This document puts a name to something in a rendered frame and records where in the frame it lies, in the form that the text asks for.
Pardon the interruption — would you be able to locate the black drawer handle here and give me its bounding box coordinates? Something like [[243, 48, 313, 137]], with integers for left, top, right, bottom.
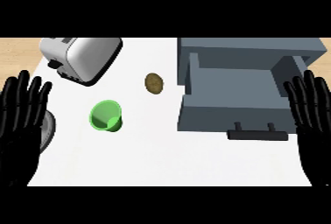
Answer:
[[226, 122, 289, 142]]

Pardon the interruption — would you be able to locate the green plastic cup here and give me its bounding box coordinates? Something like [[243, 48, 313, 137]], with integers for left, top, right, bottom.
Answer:
[[87, 99, 124, 133]]

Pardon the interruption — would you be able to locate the grey open drawer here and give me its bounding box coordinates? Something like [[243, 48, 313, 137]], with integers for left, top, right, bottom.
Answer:
[[177, 52, 310, 136]]

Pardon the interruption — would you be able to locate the brown oval potato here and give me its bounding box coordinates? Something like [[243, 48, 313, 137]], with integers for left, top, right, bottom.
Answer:
[[143, 72, 164, 95]]

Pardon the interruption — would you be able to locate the grey round plate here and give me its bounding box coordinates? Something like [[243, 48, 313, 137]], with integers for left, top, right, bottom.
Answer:
[[38, 110, 57, 153]]

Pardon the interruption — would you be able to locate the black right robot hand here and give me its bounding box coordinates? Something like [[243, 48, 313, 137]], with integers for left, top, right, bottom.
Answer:
[[282, 69, 331, 187]]

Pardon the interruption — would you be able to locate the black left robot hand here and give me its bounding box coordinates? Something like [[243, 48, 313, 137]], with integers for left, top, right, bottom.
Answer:
[[0, 69, 53, 187]]

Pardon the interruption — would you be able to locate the grey drawer cabinet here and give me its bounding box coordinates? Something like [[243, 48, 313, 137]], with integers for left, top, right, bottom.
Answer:
[[177, 37, 328, 88]]

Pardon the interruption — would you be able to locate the silver toaster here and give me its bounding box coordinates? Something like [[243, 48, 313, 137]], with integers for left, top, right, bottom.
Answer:
[[38, 37, 124, 88]]

